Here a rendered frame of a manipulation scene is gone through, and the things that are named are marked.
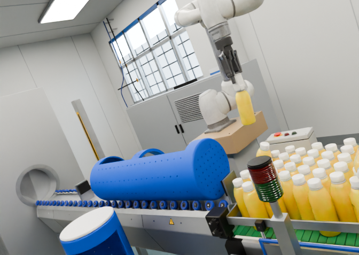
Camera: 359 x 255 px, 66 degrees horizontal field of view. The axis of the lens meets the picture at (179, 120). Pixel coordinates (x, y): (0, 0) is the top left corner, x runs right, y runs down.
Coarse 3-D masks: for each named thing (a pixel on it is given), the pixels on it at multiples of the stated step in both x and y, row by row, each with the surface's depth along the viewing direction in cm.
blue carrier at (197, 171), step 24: (192, 144) 126; (216, 144) 133; (96, 168) 174; (120, 168) 155; (144, 168) 140; (168, 168) 128; (192, 168) 118; (216, 168) 129; (96, 192) 174; (120, 192) 157; (144, 192) 143; (168, 192) 131; (192, 192) 121; (216, 192) 126
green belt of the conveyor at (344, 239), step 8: (240, 232) 106; (248, 232) 104; (256, 232) 102; (264, 232) 100; (272, 232) 99; (296, 232) 94; (304, 232) 93; (312, 232) 91; (304, 240) 89; (312, 240) 87; (320, 240) 86; (328, 240) 85; (336, 240) 84; (344, 240) 82; (352, 240) 81
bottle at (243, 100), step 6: (240, 90) 123; (240, 96) 122; (246, 96) 122; (240, 102) 123; (246, 102) 123; (240, 108) 124; (246, 108) 123; (252, 108) 125; (240, 114) 126; (246, 114) 124; (252, 114) 124; (246, 120) 125; (252, 120) 125
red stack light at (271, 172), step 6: (264, 168) 66; (270, 168) 67; (252, 174) 68; (258, 174) 67; (264, 174) 67; (270, 174) 67; (276, 174) 68; (252, 180) 70; (258, 180) 68; (264, 180) 67; (270, 180) 67
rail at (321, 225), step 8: (232, 224) 103; (240, 224) 101; (248, 224) 99; (296, 224) 87; (304, 224) 85; (312, 224) 84; (320, 224) 82; (328, 224) 81; (336, 224) 79; (344, 224) 78; (352, 224) 76; (344, 232) 78; (352, 232) 77
